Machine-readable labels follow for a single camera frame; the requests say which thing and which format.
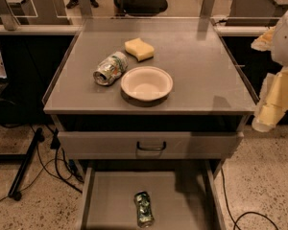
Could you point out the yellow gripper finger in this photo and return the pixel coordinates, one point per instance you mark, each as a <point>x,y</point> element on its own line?
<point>264,42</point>
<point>273,101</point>

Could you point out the green crushed can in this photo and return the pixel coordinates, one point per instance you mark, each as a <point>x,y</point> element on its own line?
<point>144,212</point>

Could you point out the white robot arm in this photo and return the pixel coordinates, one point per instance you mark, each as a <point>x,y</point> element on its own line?
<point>279,50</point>

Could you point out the grey drawer cabinet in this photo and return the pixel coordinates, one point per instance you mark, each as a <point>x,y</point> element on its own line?
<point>149,109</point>

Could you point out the open grey middle drawer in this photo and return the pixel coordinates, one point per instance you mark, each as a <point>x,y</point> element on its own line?
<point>182,194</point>

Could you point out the silver crushed can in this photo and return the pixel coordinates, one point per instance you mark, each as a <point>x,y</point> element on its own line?
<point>111,69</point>

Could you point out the grey top drawer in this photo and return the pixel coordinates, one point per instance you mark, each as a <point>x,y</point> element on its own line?
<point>122,145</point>

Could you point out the grey background table right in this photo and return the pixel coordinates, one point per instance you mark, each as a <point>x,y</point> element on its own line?
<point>256,12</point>

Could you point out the grey background table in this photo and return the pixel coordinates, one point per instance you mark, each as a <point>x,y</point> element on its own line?
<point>35,12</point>
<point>256,12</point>

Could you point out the yellow sponge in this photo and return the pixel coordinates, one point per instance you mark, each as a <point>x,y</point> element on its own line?
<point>139,49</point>

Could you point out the white paper bowl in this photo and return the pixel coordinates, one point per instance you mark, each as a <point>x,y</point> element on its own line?
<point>147,83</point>

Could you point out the black stand leg with wheel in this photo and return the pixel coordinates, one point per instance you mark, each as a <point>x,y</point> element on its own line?
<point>14,191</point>

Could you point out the grey background table left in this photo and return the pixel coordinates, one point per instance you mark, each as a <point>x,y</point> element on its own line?
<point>35,12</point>

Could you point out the black drawer handle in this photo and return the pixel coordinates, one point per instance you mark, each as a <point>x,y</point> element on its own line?
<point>151,148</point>

